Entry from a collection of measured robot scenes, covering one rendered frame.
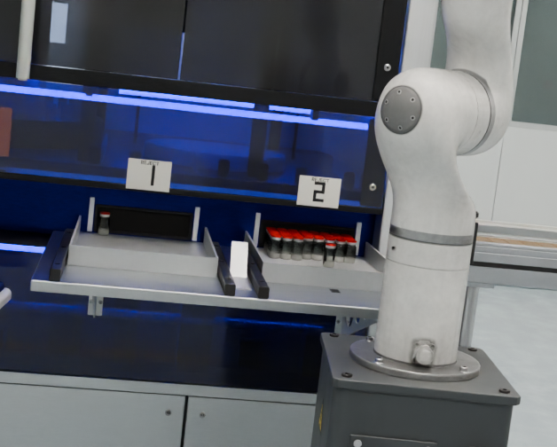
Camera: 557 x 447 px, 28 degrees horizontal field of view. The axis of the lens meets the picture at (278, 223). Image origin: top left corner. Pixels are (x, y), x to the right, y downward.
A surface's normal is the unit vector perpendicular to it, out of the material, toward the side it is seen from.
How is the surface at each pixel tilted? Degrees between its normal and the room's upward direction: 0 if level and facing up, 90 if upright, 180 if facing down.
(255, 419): 90
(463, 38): 142
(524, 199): 90
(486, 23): 120
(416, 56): 90
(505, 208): 90
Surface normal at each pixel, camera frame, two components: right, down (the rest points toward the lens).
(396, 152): -0.61, 0.62
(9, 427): 0.12, 0.16
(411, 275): -0.43, 0.08
